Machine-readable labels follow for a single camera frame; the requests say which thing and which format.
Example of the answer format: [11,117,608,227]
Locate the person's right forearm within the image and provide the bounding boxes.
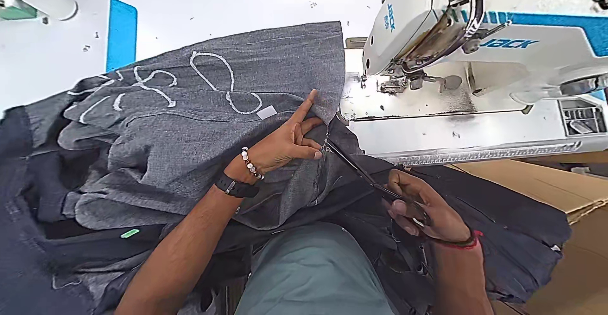
[430,230,496,315]

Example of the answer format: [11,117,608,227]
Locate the white measuring tape strip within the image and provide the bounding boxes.
[381,141,582,166]

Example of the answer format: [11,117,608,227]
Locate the white blue sewing machine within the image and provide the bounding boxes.
[338,0,608,167]

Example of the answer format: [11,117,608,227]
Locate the person's left forearm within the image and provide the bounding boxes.
[114,147,265,315]

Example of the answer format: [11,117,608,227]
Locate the grey denim garment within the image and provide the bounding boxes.
[24,21,365,231]

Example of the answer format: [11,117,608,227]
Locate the black metal scissors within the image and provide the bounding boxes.
[325,137,432,226]

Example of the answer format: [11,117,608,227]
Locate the dark blue fabric garment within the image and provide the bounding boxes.
[0,105,164,315]

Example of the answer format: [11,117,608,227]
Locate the brown cardboard box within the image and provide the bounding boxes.
[444,151,608,315]

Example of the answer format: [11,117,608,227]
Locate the person's right hand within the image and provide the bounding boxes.
[383,169,472,243]

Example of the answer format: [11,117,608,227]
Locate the person's legs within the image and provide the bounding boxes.
[235,222,397,315]

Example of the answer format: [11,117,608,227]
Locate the black fabric garment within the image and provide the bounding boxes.
[328,158,572,305]

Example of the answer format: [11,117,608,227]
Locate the person's left hand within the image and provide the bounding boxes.
[224,89,324,185]

